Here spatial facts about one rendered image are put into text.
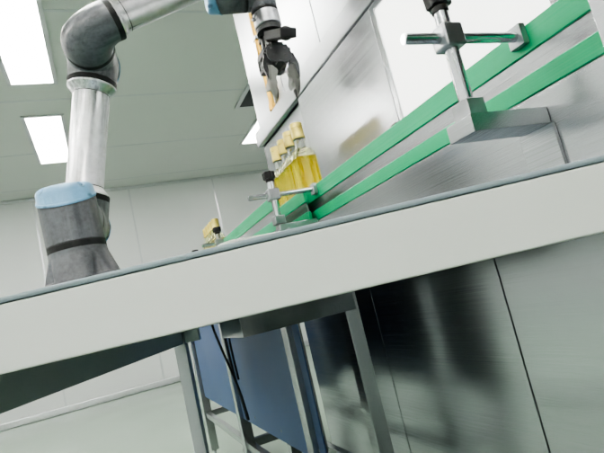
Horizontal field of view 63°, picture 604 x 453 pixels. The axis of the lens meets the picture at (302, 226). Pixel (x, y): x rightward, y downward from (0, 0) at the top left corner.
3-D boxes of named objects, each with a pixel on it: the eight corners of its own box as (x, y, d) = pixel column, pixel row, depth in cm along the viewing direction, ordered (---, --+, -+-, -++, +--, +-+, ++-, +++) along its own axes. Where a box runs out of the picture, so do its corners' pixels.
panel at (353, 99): (587, 39, 71) (519, -165, 76) (572, 39, 70) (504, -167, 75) (331, 200, 153) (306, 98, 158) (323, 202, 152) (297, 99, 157)
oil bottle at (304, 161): (333, 222, 126) (314, 143, 129) (314, 226, 124) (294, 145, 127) (324, 226, 132) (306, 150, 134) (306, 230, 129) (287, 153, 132)
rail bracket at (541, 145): (581, 166, 54) (522, -18, 57) (461, 186, 48) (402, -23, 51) (546, 180, 59) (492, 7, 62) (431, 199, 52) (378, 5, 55)
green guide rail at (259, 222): (285, 226, 116) (277, 192, 117) (280, 226, 115) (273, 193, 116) (182, 293, 275) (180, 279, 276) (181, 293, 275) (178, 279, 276)
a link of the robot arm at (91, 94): (43, 246, 108) (62, 17, 117) (59, 254, 122) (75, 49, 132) (102, 248, 111) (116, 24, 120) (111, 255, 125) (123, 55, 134)
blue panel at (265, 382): (394, 442, 119) (350, 269, 125) (328, 467, 112) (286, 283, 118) (237, 386, 264) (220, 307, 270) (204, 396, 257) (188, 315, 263)
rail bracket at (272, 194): (324, 216, 115) (312, 164, 117) (256, 227, 108) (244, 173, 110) (320, 218, 118) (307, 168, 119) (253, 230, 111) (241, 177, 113)
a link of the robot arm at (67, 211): (38, 247, 97) (23, 181, 98) (54, 255, 109) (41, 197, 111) (102, 233, 100) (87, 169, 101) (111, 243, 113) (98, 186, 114)
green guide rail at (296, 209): (313, 220, 119) (306, 189, 120) (309, 221, 118) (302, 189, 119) (196, 289, 278) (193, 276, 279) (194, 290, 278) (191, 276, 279)
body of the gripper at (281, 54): (285, 77, 142) (276, 39, 144) (295, 62, 134) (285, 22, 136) (260, 78, 139) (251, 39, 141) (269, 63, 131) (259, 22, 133)
